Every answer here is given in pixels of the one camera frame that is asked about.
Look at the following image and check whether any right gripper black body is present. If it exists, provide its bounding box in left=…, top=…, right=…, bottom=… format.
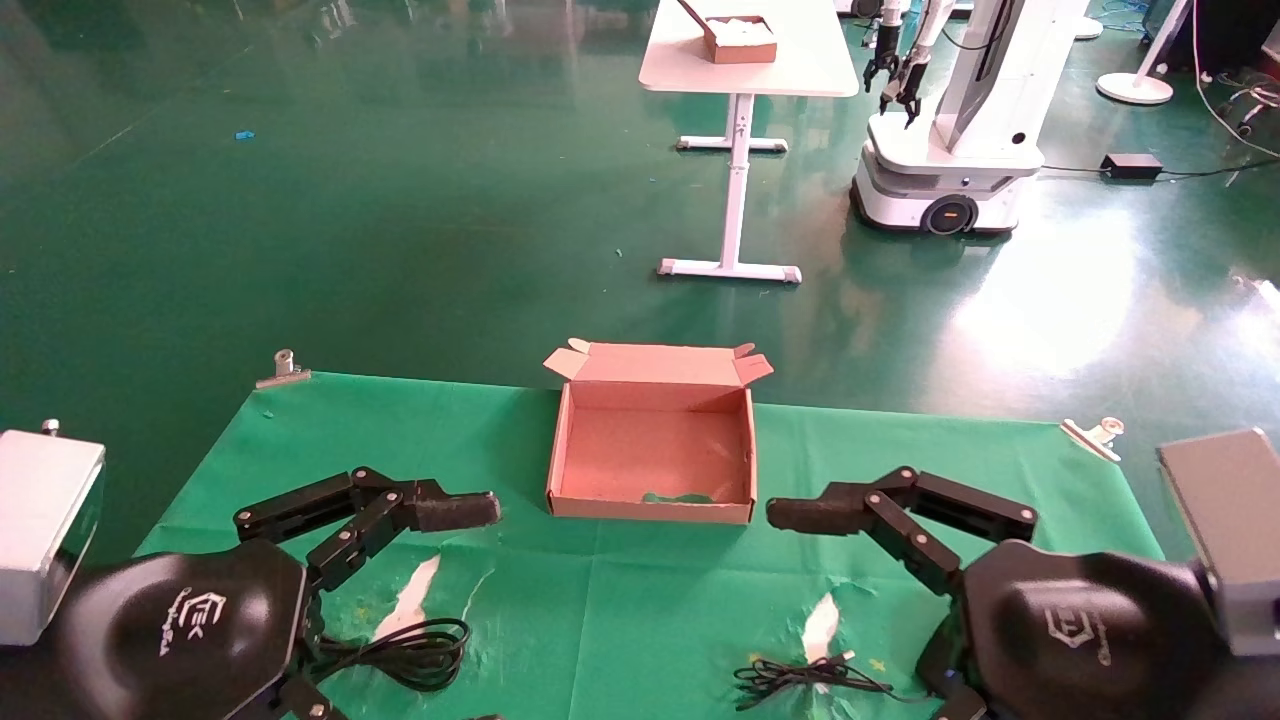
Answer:
left=945, top=540, right=1241, bottom=720

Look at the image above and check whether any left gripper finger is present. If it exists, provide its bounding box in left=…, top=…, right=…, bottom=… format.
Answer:
left=278, top=675, right=351, bottom=720
left=233, top=466, right=503, bottom=593

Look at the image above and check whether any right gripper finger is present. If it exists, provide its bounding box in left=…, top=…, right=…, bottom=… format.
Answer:
left=766, top=465, right=1039, bottom=598
left=915, top=625, right=991, bottom=720

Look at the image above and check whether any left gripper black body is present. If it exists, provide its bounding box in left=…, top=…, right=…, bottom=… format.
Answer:
left=55, top=538, right=316, bottom=720

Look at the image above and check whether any open brown cardboard box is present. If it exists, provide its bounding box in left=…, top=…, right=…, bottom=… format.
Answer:
left=543, top=338, right=776, bottom=526

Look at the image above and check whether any small brown cardboard box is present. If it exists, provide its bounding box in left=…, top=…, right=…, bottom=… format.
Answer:
left=678, top=0, right=779, bottom=66

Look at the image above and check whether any green table cloth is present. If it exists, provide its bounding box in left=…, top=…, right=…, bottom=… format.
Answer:
left=135, top=372, right=1166, bottom=720

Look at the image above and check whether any silver binder clip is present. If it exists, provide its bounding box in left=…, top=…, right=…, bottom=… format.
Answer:
left=1059, top=416, right=1127, bottom=464
left=254, top=348, right=312, bottom=390

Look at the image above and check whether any white wheeled robot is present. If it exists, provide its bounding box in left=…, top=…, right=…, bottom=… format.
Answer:
left=850, top=0, right=1093, bottom=237

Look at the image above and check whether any small black robot gripper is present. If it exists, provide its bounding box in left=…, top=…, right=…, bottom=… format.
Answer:
left=879, top=55, right=928, bottom=129
left=864, top=38, right=903, bottom=94

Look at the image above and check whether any black power adapter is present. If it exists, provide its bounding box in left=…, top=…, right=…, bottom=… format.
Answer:
left=1100, top=153, right=1165, bottom=182

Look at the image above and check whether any white crumpled filling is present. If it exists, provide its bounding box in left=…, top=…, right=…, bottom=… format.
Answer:
left=712, top=14, right=777, bottom=47

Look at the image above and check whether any white round stand base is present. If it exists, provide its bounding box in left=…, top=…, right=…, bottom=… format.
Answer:
left=1096, top=0, right=1193, bottom=106

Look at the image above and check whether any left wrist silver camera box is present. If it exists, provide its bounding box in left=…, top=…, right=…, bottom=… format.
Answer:
left=0, top=420, right=107, bottom=647

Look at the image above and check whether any thin black adapter cable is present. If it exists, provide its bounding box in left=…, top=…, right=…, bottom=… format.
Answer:
left=1038, top=155, right=1280, bottom=187

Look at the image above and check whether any white pedestal table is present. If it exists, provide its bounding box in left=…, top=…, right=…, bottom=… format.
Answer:
left=638, top=0, right=861, bottom=285

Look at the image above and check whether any thin white floor cable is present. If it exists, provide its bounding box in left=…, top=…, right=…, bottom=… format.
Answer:
left=1190, top=0, right=1280, bottom=161

